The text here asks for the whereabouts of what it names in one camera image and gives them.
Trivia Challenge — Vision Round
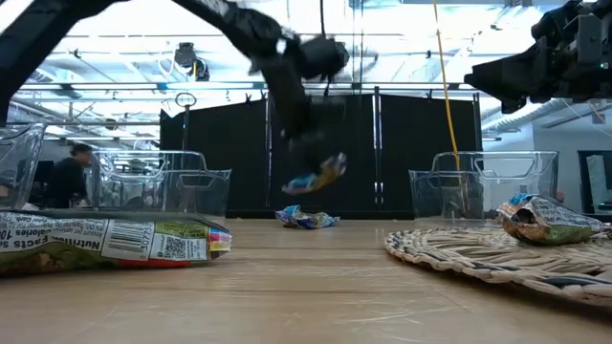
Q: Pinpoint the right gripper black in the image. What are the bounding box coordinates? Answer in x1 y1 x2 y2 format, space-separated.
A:
464 0 612 116

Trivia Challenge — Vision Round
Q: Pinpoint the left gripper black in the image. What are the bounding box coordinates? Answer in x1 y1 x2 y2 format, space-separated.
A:
260 61 345 182

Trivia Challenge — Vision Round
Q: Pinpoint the blue Quaker Chewy granola bar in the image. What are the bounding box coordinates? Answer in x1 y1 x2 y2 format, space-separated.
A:
281 152 348 196
274 204 341 230

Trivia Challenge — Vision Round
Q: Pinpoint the green blue granola bar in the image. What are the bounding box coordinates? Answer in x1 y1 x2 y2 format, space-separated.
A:
495 192 607 247

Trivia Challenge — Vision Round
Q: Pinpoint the round woven straw mat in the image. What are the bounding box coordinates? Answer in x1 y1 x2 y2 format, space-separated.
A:
383 225 612 308

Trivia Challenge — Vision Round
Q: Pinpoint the green Nature Valley granola bar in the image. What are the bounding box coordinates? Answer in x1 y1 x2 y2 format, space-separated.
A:
0 209 233 276

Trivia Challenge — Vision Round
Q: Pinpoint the black partition panel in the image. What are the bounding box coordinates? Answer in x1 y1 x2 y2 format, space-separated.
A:
380 94 482 220
160 97 270 214
270 94 377 214

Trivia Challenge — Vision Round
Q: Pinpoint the clear plastic bin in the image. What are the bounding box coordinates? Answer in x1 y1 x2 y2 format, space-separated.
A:
0 122 48 211
408 151 559 226
89 150 232 222

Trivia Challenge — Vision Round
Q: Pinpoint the dark framed door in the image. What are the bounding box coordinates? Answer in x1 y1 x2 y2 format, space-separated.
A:
577 150 612 215

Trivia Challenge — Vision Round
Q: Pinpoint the person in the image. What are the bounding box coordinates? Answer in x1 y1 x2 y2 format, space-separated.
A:
46 142 95 210

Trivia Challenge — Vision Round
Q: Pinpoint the white ceiling duct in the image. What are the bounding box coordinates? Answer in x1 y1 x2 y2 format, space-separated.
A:
482 97 575 138

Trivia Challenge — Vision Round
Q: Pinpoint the yellow hanging cable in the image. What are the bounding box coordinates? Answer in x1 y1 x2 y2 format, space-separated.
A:
432 0 468 211

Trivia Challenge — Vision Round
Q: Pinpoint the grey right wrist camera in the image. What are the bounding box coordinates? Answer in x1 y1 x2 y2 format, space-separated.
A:
576 13 603 68

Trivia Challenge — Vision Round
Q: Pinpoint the horizontal metal rail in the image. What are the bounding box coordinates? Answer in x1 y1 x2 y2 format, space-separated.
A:
18 81 479 93

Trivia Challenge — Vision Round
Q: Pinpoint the metal ring stand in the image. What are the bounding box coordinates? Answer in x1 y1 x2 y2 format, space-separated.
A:
174 92 198 152

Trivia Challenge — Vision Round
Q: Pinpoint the black ceiling camera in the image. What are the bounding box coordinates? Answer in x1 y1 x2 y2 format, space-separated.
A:
173 41 210 82

